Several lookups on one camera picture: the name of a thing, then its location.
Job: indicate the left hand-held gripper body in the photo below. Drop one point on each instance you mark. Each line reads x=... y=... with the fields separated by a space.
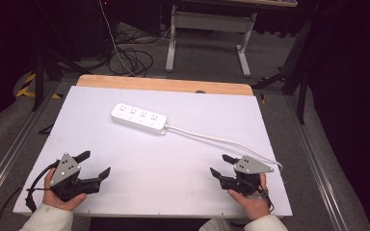
x=65 y=170

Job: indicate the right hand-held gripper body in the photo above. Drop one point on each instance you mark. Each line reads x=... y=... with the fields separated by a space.
x=249 y=167

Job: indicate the white power strip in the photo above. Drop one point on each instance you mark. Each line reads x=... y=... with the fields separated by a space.
x=138 y=117

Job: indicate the person's left hand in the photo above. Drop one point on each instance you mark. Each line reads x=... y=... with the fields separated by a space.
x=58 y=200

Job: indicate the person's right hand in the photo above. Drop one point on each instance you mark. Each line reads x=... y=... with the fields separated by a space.
x=255 y=205

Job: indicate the person's white garment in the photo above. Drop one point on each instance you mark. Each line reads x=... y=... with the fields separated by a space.
x=215 y=225

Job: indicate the white board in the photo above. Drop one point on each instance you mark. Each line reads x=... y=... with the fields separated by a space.
x=160 y=166

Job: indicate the black tripod stand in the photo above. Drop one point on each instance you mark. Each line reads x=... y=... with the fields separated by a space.
x=39 y=83

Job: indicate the black metal stand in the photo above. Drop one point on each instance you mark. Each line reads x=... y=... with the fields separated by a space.
x=302 y=96

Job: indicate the yellow black floor tape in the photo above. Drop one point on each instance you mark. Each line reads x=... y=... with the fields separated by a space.
x=29 y=84

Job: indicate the wooden table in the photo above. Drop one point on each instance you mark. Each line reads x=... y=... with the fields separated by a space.
x=160 y=84

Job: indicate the small black bracket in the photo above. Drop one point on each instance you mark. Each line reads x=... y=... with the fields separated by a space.
x=47 y=129

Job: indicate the aluminium floor rail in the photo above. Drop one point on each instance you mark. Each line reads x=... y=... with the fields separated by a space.
x=318 y=173
x=16 y=141

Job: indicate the white metal desk frame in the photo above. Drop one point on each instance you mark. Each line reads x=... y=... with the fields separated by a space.
x=207 y=21

